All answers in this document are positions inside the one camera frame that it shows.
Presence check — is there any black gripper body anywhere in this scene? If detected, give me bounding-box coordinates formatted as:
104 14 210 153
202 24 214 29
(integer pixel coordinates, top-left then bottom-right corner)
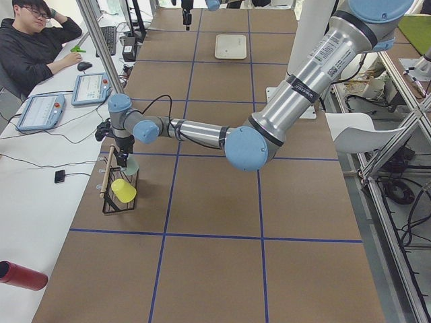
115 135 134 158
181 0 193 13

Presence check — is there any pale green cup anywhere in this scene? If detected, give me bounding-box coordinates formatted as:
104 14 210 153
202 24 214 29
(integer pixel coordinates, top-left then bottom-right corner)
121 155 139 176

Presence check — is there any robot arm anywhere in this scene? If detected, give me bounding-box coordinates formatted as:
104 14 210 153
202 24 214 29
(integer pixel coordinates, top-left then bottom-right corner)
106 1 412 171
180 0 242 31

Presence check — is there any yellow cup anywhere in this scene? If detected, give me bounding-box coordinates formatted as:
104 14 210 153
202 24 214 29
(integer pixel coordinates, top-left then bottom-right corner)
110 178 137 203

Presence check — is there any cream serving tray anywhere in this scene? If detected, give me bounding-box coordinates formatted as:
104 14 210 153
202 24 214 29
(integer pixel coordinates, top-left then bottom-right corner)
214 34 247 60

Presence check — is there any black monitor stand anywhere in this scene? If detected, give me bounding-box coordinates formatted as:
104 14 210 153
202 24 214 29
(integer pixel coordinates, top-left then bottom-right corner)
127 0 147 43

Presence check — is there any small black puck device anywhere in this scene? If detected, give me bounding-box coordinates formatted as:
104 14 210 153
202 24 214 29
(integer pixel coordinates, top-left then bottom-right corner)
54 170 66 184

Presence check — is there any far blue teach pendant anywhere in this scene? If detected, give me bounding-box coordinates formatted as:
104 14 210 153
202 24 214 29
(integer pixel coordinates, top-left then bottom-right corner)
71 73 112 106

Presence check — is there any blue teach pendant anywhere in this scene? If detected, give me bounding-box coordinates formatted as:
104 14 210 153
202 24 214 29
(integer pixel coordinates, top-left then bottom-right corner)
71 73 112 106
15 94 65 132

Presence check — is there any black power adapter box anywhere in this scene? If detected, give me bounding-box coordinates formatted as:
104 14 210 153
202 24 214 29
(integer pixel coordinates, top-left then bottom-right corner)
122 37 137 62

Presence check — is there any black keyboard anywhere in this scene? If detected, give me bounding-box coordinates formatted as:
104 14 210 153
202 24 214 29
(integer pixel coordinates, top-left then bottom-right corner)
100 26 117 56

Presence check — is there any near blue teach pendant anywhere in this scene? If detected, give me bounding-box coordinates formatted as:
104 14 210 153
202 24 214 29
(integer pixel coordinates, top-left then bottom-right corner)
15 94 65 132

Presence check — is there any black computer mouse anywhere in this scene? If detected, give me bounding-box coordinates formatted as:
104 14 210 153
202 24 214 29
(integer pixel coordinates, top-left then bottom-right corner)
77 61 92 71

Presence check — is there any green plastic clamp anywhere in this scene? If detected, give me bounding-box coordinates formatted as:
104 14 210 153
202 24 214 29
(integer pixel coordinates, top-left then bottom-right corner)
70 45 86 52

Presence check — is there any seated person in black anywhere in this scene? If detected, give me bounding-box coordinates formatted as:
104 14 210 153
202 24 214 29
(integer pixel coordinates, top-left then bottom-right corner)
1 1 82 96

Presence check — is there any red bottle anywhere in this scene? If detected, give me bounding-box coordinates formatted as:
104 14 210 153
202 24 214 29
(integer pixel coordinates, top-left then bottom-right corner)
1 260 48 291

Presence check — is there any white chair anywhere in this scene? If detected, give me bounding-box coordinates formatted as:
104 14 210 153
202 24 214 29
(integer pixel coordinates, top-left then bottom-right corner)
325 112 410 154

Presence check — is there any black wire cup rack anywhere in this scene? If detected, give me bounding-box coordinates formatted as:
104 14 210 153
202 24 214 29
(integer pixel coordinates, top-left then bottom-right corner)
99 144 139 215

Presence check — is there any aluminium frame post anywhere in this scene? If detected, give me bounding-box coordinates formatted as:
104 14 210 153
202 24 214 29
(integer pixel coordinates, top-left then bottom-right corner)
76 0 125 94

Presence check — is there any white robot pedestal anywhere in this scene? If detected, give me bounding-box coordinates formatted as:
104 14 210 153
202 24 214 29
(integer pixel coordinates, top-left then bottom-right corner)
261 1 338 112

